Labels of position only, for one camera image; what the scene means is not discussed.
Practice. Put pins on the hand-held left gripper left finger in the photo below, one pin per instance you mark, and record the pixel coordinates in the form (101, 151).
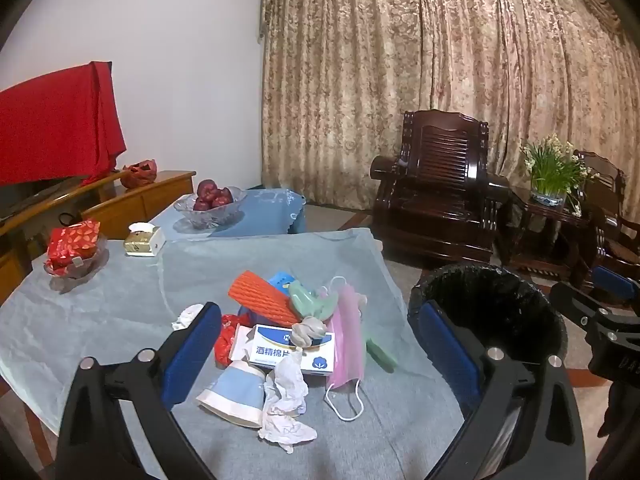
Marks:
(192, 355)

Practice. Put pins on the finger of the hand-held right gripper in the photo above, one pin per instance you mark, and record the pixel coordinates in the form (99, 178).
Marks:
(575, 305)
(612, 282)

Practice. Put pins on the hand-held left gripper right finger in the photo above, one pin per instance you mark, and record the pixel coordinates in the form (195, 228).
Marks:
(445, 355)

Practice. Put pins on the red plastic bag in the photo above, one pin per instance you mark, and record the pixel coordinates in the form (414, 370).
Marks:
(225, 342)

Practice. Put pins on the small white tissue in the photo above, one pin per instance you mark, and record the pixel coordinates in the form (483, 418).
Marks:
(184, 317)

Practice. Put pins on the light blue paper cup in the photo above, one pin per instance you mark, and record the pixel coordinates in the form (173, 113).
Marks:
(235, 392)

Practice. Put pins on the black lined trash bin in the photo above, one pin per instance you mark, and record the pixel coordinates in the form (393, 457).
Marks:
(500, 310)

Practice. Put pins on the orange foam fruit net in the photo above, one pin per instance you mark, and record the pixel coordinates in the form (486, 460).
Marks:
(260, 300)

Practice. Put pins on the white and blue carton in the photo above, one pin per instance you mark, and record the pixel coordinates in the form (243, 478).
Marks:
(280, 347)

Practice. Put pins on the pink face mask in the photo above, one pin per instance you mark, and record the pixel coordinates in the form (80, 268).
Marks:
(347, 350)

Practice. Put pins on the large white tissue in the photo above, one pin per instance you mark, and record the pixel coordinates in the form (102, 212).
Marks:
(285, 400)

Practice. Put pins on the blue packet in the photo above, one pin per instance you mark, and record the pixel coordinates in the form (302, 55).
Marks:
(280, 280)

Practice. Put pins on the grey paper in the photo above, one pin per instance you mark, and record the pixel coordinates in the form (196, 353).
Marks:
(307, 332)

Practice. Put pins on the green rubber glove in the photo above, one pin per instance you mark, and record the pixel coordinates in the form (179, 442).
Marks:
(310, 302)

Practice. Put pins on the dark wooden armchair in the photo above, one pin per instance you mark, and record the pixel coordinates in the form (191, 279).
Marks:
(605, 230)
(440, 210)

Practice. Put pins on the pale grey-blue tablecloth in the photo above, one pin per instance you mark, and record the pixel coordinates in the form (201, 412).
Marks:
(125, 300)

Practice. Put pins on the dark wooden side table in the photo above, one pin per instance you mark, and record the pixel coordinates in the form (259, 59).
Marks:
(545, 220)

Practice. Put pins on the blue and white flowerpot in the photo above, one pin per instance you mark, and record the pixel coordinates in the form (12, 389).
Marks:
(548, 199)

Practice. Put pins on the gold tissue pack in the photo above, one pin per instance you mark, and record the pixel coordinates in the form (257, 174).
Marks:
(140, 245)

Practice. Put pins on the white flowering plant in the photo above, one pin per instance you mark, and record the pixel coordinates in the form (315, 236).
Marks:
(550, 165)

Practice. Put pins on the glass dish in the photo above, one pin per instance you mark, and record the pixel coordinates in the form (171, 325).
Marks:
(80, 277)

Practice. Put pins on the glass fruit bowl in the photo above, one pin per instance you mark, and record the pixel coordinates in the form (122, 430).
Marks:
(210, 217)

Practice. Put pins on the red apple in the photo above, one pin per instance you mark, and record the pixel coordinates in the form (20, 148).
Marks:
(226, 195)
(201, 204)
(206, 189)

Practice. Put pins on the light wooden cabinet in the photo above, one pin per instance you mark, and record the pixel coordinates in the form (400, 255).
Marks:
(150, 200)

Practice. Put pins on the red patterned packet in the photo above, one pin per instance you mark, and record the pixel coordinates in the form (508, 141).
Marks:
(72, 245)

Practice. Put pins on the red cloth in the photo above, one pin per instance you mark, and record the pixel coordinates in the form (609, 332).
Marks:
(50, 130)

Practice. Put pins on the beige patterned curtain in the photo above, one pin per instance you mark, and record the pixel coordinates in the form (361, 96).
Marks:
(400, 60)

